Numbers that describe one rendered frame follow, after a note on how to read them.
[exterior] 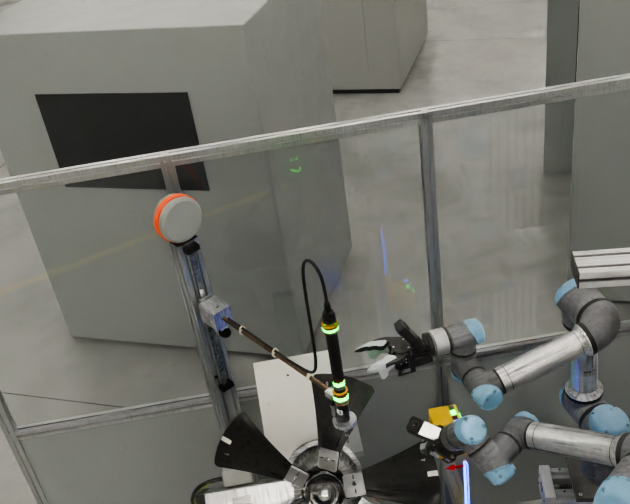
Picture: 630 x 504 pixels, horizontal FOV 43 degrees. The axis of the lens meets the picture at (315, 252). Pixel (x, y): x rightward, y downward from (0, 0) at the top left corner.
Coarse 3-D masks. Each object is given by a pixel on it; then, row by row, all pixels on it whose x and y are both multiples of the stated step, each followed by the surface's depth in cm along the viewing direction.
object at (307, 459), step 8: (312, 448) 265; (304, 456) 260; (312, 456) 259; (344, 456) 261; (296, 464) 264; (304, 464) 257; (312, 464) 258; (344, 464) 258; (352, 464) 259; (344, 472) 257; (352, 472) 260; (296, 488) 257; (296, 496) 257
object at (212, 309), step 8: (208, 296) 271; (216, 296) 271; (200, 304) 269; (208, 304) 268; (216, 304) 268; (224, 304) 267; (200, 312) 270; (208, 312) 265; (216, 312) 264; (224, 312) 266; (208, 320) 268; (216, 320) 265; (216, 328) 266
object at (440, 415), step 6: (432, 408) 285; (438, 408) 285; (444, 408) 284; (456, 408) 284; (432, 414) 282; (438, 414) 282; (444, 414) 282; (450, 414) 281; (456, 414) 281; (432, 420) 280; (438, 420) 280; (444, 420) 279; (450, 420) 279
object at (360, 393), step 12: (312, 384) 256; (348, 384) 248; (360, 384) 246; (324, 396) 252; (360, 396) 245; (324, 408) 252; (360, 408) 244; (324, 420) 251; (324, 432) 250; (336, 432) 246; (348, 432) 244; (324, 444) 250; (336, 444) 245
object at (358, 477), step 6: (348, 474) 250; (354, 474) 250; (360, 474) 250; (348, 480) 249; (354, 480) 248; (360, 480) 248; (348, 486) 247; (354, 486) 246; (360, 486) 246; (348, 492) 245; (354, 492) 244; (360, 492) 244
